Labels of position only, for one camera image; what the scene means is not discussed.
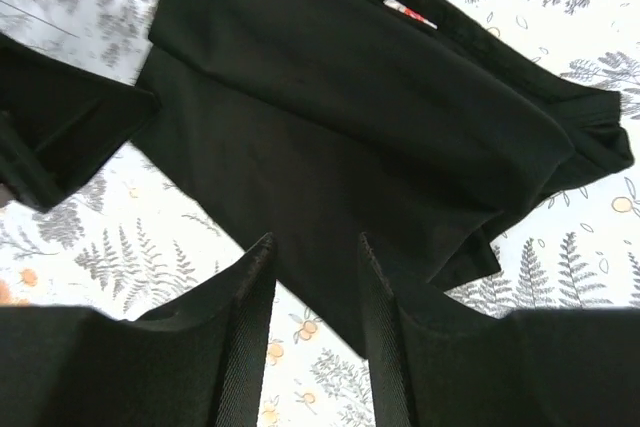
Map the floral patterned table mat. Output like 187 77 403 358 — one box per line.
1 0 639 426

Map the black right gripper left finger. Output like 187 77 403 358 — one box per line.
1 235 276 427

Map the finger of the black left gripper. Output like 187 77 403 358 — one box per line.
1 36 159 211

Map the black t shirt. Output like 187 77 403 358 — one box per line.
134 0 633 353

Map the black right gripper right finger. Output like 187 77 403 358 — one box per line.
358 236 639 427

